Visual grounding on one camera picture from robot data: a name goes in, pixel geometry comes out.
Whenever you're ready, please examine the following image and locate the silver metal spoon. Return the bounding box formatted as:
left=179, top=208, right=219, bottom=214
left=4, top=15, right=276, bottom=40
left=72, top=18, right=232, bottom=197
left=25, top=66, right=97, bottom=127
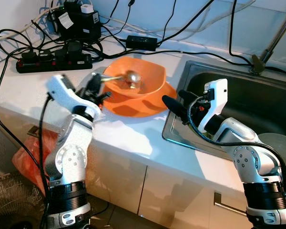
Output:
left=101, top=71, right=143, bottom=89

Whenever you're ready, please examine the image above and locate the white kitchen cabinet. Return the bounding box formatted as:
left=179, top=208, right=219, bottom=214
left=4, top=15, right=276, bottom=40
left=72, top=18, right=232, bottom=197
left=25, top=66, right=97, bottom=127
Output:
left=0, top=110, right=286, bottom=229

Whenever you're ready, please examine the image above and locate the orange plastic plate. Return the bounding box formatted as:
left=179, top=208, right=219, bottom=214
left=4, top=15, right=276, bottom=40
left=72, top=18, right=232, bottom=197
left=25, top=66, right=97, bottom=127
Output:
left=102, top=81, right=178, bottom=118

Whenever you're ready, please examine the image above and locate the black plug adapter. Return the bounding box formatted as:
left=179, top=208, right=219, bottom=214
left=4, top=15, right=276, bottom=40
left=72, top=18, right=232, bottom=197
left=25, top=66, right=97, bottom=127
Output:
left=21, top=50, right=38, bottom=62
left=67, top=41, right=84, bottom=58

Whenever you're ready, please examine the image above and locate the orange plastic bowl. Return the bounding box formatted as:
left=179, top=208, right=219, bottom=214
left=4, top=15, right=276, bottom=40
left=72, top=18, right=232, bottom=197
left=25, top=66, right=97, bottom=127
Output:
left=107, top=57, right=166, bottom=98

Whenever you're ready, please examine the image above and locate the black power strip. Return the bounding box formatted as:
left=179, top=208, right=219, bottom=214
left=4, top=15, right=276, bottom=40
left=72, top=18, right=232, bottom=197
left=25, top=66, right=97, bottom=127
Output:
left=16, top=50, right=93, bottom=73

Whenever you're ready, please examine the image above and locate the black battery charger box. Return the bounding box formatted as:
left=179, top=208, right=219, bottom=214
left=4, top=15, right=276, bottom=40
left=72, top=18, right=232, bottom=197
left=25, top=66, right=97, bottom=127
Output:
left=48, top=1, right=102, bottom=41

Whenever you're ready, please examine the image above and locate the stainless steel sink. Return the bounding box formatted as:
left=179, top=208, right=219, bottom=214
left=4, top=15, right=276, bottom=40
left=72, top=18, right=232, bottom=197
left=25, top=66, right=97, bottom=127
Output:
left=162, top=60, right=286, bottom=168

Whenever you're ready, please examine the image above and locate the black power brick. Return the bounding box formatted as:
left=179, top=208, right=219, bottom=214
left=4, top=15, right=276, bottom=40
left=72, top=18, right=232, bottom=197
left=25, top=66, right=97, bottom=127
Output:
left=126, top=35, right=159, bottom=51

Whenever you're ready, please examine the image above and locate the orange plastic bag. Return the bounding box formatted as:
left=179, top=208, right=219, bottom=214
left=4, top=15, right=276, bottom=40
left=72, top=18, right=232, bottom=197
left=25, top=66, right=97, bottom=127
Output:
left=12, top=128, right=58, bottom=192

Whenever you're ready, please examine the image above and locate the white ceramic bowl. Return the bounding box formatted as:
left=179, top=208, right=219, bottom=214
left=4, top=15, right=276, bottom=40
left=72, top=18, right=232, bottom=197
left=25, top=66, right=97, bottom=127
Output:
left=257, top=133, right=286, bottom=168

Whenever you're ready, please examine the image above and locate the metal sink faucet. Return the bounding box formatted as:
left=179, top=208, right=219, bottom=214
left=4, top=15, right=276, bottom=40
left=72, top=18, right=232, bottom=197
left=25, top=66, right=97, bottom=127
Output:
left=250, top=10, right=286, bottom=74

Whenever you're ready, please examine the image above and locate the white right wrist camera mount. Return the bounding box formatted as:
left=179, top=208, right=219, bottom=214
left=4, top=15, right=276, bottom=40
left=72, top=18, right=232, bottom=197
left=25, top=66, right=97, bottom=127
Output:
left=199, top=79, right=228, bottom=132

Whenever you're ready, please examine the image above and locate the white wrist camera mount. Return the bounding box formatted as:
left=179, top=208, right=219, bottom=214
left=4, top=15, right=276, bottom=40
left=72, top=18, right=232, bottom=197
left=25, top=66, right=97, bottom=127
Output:
left=199, top=79, right=228, bottom=132
left=45, top=74, right=104, bottom=121

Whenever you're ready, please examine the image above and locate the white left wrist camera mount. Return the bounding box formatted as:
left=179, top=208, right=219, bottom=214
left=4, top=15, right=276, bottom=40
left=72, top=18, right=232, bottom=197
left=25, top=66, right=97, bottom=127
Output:
left=45, top=74, right=104, bottom=121

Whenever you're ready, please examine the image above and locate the short metal cabinet handle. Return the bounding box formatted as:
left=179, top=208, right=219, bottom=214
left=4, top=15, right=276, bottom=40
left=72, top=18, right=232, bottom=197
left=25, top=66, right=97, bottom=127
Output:
left=27, top=125, right=40, bottom=140

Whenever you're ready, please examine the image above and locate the wire fan grille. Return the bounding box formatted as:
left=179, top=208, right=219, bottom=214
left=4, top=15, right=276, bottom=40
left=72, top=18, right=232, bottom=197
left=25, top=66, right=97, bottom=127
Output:
left=0, top=172, right=49, bottom=229

